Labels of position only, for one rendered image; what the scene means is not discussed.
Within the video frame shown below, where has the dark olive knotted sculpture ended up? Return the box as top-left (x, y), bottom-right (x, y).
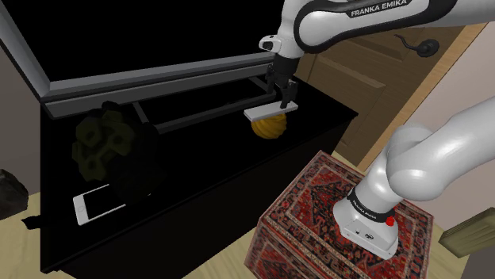
top-left (71, 101), bottom-right (160, 207)

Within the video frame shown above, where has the olive green box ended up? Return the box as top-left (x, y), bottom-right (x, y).
top-left (438, 207), bottom-right (495, 259)

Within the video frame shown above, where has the grey framed television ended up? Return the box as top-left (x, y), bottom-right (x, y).
top-left (0, 0), bottom-right (286, 134)

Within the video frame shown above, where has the wooden door with black handle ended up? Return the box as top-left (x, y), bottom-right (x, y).
top-left (294, 22), bottom-right (489, 172)

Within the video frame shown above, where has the white slab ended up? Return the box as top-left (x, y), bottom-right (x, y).
top-left (243, 101), bottom-right (300, 122)

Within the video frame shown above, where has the white smartphone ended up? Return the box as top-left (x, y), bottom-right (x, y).
top-left (72, 182), bottom-right (129, 227)

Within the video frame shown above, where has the yellow ridged round vase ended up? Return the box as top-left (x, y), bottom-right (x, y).
top-left (250, 113), bottom-right (288, 140)

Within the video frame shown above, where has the black television cabinet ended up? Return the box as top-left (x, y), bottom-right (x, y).
top-left (38, 77), bottom-right (359, 276)

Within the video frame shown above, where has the red patterned robot stand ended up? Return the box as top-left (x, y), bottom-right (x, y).
top-left (243, 149), bottom-right (434, 279)

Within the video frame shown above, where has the dark lumpy object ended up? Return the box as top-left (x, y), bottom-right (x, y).
top-left (0, 168), bottom-right (30, 222)

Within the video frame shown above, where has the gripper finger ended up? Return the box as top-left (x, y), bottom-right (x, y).
top-left (265, 65), bottom-right (278, 95)
top-left (278, 80), bottom-right (299, 110)

